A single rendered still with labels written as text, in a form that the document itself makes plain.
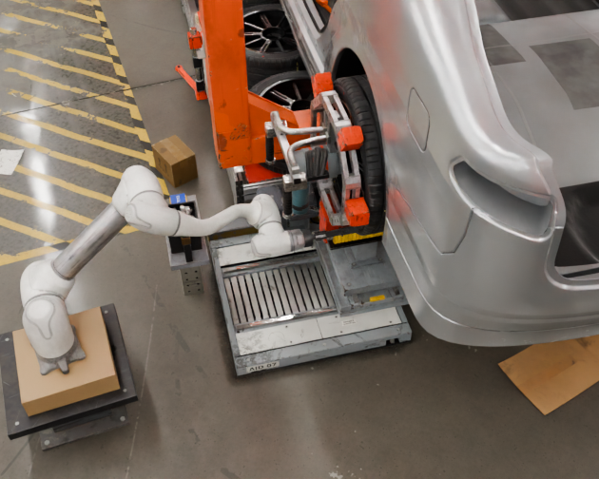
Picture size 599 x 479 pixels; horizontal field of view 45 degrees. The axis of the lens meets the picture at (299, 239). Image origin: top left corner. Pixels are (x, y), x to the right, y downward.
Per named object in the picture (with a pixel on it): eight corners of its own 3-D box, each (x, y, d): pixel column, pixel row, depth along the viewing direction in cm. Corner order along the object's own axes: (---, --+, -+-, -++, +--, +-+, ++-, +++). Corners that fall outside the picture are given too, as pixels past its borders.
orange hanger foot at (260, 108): (356, 148, 358) (360, 90, 333) (252, 164, 350) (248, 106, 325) (346, 127, 369) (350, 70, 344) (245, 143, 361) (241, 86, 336)
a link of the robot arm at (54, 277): (14, 315, 283) (9, 274, 297) (49, 326, 295) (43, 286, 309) (144, 184, 261) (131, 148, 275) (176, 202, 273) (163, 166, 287)
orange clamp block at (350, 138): (359, 149, 276) (364, 143, 267) (339, 152, 275) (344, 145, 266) (356, 131, 277) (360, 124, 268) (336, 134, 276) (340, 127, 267)
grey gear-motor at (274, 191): (342, 242, 375) (345, 193, 349) (262, 257, 368) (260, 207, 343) (333, 219, 387) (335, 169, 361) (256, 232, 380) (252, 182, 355)
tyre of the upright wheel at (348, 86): (398, 243, 331) (442, 198, 267) (348, 253, 327) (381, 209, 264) (365, 112, 346) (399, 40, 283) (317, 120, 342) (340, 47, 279)
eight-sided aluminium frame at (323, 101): (356, 250, 304) (364, 149, 265) (340, 252, 303) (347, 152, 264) (322, 166, 341) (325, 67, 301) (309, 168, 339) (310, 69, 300)
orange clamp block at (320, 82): (335, 92, 298) (331, 71, 298) (316, 95, 297) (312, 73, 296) (331, 96, 305) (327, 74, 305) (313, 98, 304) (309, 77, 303)
